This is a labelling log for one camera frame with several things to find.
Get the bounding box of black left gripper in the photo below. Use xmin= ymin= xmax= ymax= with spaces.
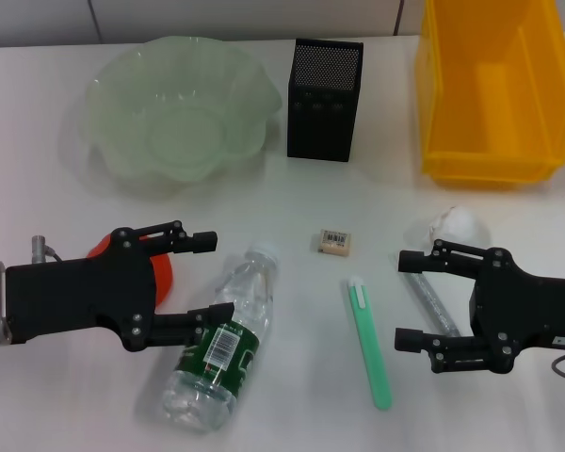
xmin=4 ymin=218 xmax=235 ymax=353

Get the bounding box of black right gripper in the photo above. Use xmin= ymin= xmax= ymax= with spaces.
xmin=393 ymin=238 xmax=565 ymax=377

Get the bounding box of grey marker pen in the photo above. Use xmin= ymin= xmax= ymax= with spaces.
xmin=399 ymin=270 xmax=461 ymax=338

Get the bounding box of orange toy fruit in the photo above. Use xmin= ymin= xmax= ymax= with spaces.
xmin=85 ymin=234 xmax=176 ymax=306

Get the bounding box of clear bottle with green label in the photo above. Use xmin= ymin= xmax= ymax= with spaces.
xmin=162 ymin=242 xmax=282 ymax=432

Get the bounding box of mint green pen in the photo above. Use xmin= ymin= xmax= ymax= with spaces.
xmin=344 ymin=276 xmax=394 ymax=411

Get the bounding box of white paper ball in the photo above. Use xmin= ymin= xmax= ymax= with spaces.
xmin=427 ymin=205 xmax=491 ymax=250

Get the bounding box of beige eraser with barcode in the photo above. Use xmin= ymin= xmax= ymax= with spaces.
xmin=309 ymin=229 xmax=352 ymax=258

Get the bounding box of translucent green wavy fruit bowl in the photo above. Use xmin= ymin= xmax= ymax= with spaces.
xmin=82 ymin=36 xmax=283 ymax=187

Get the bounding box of black mesh pen holder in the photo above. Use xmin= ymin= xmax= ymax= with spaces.
xmin=286 ymin=38 xmax=364 ymax=163

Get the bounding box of yellow plastic bin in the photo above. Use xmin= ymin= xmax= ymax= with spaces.
xmin=421 ymin=0 xmax=565 ymax=186

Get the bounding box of left wrist cable with connector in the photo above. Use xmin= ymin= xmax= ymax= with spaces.
xmin=30 ymin=234 xmax=66 ymax=264

